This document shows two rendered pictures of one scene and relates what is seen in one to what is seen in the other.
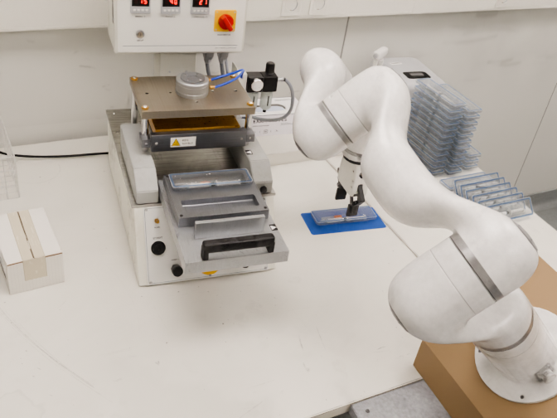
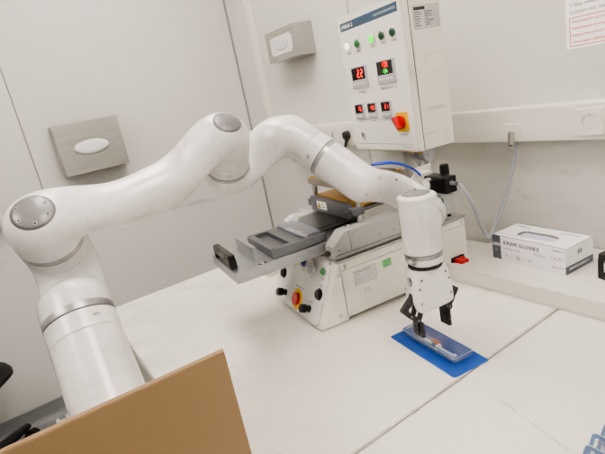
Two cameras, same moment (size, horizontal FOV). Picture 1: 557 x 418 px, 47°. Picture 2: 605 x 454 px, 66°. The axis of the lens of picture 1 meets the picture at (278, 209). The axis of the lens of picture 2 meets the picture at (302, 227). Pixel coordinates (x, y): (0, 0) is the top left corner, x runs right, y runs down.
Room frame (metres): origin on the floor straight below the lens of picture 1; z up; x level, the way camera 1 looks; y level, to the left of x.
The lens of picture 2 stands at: (1.27, -1.16, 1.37)
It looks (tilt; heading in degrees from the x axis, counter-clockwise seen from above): 16 degrees down; 91
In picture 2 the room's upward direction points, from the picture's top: 11 degrees counter-clockwise
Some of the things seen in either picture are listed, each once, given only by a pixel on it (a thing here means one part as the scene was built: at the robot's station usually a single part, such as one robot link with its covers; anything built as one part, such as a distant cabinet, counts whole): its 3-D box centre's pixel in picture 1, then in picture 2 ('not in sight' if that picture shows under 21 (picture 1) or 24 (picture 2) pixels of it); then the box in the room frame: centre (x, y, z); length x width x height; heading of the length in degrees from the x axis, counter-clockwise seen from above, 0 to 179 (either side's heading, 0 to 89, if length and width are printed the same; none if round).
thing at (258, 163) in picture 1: (249, 155); (365, 234); (1.41, 0.09, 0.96); 0.26 x 0.05 x 0.07; 25
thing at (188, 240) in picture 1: (220, 213); (271, 247); (1.14, 0.12, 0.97); 0.30 x 0.22 x 0.08; 25
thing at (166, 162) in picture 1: (185, 149); (371, 227); (1.45, 0.27, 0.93); 0.46 x 0.35 x 0.01; 25
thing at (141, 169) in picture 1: (138, 161); (320, 218); (1.30, 0.35, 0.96); 0.25 x 0.05 x 0.07; 25
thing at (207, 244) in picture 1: (238, 245); (224, 256); (1.01, 0.07, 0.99); 0.15 x 0.02 x 0.04; 115
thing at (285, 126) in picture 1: (267, 116); (539, 247); (1.89, 0.08, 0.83); 0.23 x 0.12 x 0.07; 117
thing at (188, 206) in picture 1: (215, 196); (284, 238); (1.18, 0.14, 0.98); 0.20 x 0.17 x 0.03; 115
